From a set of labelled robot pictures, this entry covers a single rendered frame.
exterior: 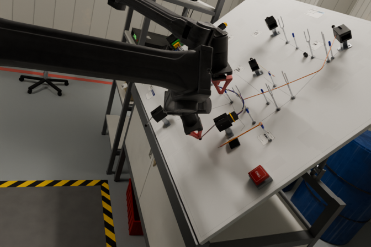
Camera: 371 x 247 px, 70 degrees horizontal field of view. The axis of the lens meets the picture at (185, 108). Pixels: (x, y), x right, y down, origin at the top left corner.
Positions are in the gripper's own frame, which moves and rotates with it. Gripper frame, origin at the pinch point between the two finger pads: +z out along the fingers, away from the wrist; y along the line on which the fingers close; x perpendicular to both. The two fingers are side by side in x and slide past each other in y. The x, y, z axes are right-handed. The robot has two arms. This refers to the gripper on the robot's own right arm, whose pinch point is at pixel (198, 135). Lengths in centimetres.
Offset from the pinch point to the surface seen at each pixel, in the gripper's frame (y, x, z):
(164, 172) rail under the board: -2.7, 19.4, 11.1
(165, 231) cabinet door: -17.0, 29.0, 31.1
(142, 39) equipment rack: 89, 18, -9
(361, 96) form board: -11, -57, -3
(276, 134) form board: -10.6, -27.3, 2.3
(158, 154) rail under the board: 8.7, 21.7, 11.4
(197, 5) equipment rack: 101, -23, -10
